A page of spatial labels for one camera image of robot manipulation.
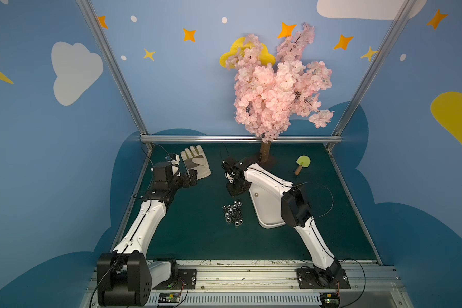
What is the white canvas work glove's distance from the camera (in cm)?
111

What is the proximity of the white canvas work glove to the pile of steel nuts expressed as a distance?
0.80ft

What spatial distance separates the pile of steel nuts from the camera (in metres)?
0.91
